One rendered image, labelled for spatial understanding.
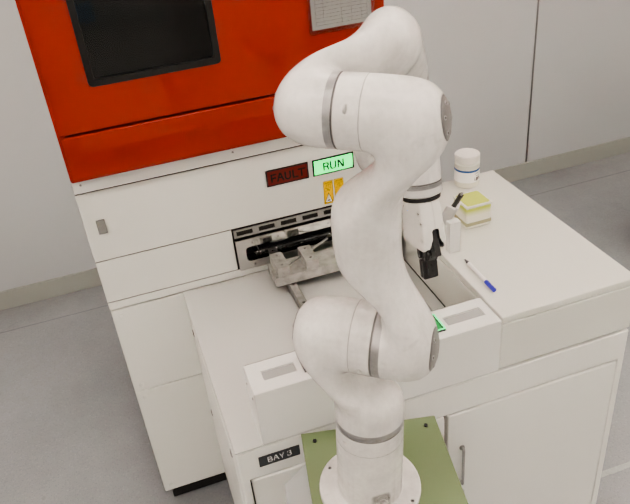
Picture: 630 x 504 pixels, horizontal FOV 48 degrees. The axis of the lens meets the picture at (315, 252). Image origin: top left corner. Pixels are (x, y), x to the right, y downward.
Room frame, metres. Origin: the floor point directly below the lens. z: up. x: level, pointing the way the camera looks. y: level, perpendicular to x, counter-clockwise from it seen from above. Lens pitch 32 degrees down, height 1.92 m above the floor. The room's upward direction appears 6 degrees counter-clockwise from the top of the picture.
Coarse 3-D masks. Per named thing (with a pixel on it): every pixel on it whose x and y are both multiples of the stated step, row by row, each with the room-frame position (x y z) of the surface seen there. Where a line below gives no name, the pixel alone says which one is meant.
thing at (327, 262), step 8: (328, 248) 1.66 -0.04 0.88; (296, 256) 1.64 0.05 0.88; (320, 256) 1.63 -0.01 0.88; (328, 256) 1.62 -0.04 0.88; (296, 264) 1.60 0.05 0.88; (320, 264) 1.59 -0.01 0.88; (328, 264) 1.58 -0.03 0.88; (336, 264) 1.59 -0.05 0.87; (272, 272) 1.57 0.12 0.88; (296, 272) 1.56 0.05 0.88; (304, 272) 1.56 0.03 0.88; (312, 272) 1.57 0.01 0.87; (320, 272) 1.57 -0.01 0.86; (328, 272) 1.58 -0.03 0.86; (280, 280) 1.54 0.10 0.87; (288, 280) 1.55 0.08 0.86; (296, 280) 1.56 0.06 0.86
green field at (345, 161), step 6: (342, 156) 1.74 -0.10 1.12; (348, 156) 1.75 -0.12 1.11; (318, 162) 1.72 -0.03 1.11; (324, 162) 1.73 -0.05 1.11; (330, 162) 1.73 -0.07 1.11; (336, 162) 1.74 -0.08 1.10; (342, 162) 1.74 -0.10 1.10; (348, 162) 1.75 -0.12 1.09; (318, 168) 1.72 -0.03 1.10; (324, 168) 1.73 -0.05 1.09; (330, 168) 1.73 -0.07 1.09; (336, 168) 1.74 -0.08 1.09; (342, 168) 1.74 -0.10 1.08; (318, 174) 1.72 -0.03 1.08
